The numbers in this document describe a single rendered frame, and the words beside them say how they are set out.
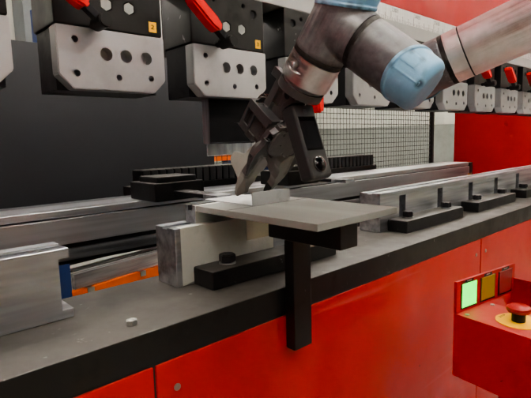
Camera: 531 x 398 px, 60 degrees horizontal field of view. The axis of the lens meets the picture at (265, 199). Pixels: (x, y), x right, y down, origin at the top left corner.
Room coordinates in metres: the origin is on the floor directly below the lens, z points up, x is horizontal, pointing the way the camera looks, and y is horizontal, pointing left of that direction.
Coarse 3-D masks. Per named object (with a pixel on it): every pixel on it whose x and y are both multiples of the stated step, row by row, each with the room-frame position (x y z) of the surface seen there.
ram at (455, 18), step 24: (264, 0) 0.82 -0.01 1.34; (288, 0) 0.86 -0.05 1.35; (312, 0) 0.91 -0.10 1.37; (384, 0) 1.07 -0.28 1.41; (408, 0) 1.14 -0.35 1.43; (432, 0) 1.22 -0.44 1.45; (456, 0) 1.31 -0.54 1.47; (480, 0) 1.41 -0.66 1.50; (504, 0) 1.54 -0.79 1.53; (456, 24) 1.31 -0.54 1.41
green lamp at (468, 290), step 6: (474, 282) 0.82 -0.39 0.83; (462, 288) 0.80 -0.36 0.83; (468, 288) 0.81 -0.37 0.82; (474, 288) 0.82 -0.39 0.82; (462, 294) 0.80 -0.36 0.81; (468, 294) 0.81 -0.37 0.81; (474, 294) 0.82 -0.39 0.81; (462, 300) 0.80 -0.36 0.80; (468, 300) 0.81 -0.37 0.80; (474, 300) 0.82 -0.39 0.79; (462, 306) 0.80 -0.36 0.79
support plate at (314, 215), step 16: (208, 208) 0.72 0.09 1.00; (224, 208) 0.70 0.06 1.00; (240, 208) 0.69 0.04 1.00; (256, 208) 0.69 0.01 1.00; (272, 208) 0.68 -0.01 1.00; (288, 208) 0.68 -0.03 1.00; (304, 208) 0.68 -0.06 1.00; (320, 208) 0.67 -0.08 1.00; (336, 208) 0.67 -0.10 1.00; (352, 208) 0.66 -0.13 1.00; (368, 208) 0.66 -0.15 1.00; (384, 208) 0.65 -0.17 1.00; (288, 224) 0.58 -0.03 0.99; (304, 224) 0.56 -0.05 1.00; (320, 224) 0.55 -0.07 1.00; (336, 224) 0.57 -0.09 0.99
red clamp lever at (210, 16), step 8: (192, 0) 0.68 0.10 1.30; (200, 0) 0.68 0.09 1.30; (192, 8) 0.69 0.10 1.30; (200, 8) 0.69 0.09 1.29; (208, 8) 0.69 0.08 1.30; (200, 16) 0.69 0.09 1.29; (208, 16) 0.69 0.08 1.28; (216, 16) 0.70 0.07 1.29; (208, 24) 0.70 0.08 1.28; (216, 24) 0.70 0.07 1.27; (216, 32) 0.72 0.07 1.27; (224, 32) 0.72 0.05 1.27; (224, 40) 0.72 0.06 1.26; (232, 40) 0.71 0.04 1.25; (224, 48) 0.73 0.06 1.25
